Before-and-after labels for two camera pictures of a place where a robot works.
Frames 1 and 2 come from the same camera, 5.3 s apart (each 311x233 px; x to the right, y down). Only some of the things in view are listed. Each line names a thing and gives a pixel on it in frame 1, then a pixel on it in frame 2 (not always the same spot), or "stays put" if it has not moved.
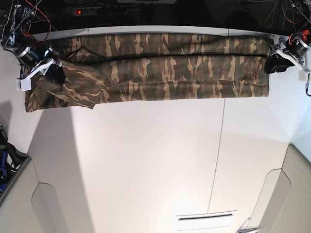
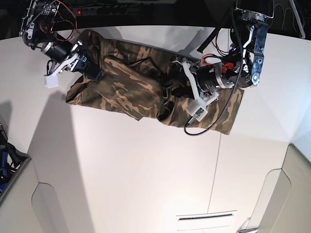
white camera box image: [303, 75] → [197, 109]
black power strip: [99, 11] stays put
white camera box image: [24, 85] → [51, 81]
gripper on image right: [286, 53] → [206, 79]
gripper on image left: [37, 60] → [65, 54]
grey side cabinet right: [284, 204] stays put
